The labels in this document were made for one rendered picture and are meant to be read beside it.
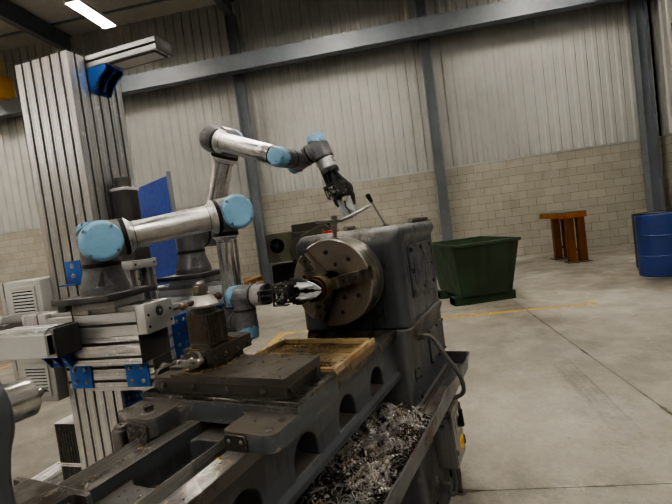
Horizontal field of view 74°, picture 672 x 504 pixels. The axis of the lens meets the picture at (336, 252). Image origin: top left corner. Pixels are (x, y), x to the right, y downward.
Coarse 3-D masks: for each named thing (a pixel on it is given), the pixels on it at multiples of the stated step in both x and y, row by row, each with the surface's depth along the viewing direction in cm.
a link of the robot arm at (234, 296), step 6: (228, 288) 156; (234, 288) 154; (240, 288) 153; (246, 288) 152; (228, 294) 154; (234, 294) 153; (240, 294) 152; (246, 294) 151; (228, 300) 155; (234, 300) 153; (240, 300) 152; (246, 300) 151; (234, 306) 154; (240, 306) 153; (246, 306) 153; (252, 306) 154
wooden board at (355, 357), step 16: (256, 352) 145; (288, 352) 147; (304, 352) 145; (320, 352) 142; (336, 352) 140; (352, 352) 130; (368, 352) 139; (320, 368) 119; (336, 368) 118; (352, 368) 128
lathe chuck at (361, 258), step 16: (336, 240) 157; (352, 240) 162; (320, 256) 160; (336, 256) 157; (352, 256) 154; (368, 256) 157; (304, 272) 164; (352, 288) 156; (368, 288) 153; (304, 304) 165; (336, 304) 159; (352, 304) 156; (368, 304) 154; (336, 320) 160; (352, 320) 157
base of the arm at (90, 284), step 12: (96, 264) 140; (108, 264) 142; (120, 264) 146; (84, 276) 141; (96, 276) 140; (108, 276) 141; (120, 276) 144; (84, 288) 139; (96, 288) 139; (108, 288) 140; (120, 288) 143
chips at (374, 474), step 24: (360, 432) 151; (384, 432) 151; (408, 432) 143; (336, 456) 140; (360, 456) 140; (384, 456) 130; (408, 456) 133; (336, 480) 130; (360, 480) 124; (384, 480) 119
